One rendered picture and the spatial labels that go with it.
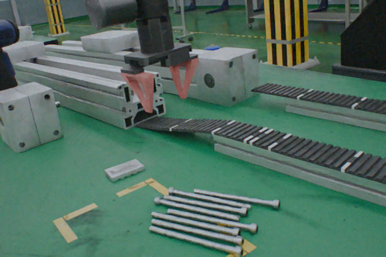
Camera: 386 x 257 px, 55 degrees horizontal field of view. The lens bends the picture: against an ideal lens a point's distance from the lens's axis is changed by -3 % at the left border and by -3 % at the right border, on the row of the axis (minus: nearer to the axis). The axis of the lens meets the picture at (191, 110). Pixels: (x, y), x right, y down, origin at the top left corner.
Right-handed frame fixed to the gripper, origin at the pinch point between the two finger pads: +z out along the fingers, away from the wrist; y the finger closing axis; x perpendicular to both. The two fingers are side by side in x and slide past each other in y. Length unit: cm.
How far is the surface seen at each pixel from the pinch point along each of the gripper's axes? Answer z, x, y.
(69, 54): -1, -69, -15
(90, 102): 2.1, -20.3, 4.5
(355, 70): 7, 11, -51
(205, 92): 3.2, -4.3, -13.6
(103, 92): -0.9, -13.8, 4.4
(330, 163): 1.8, 32.1, 2.3
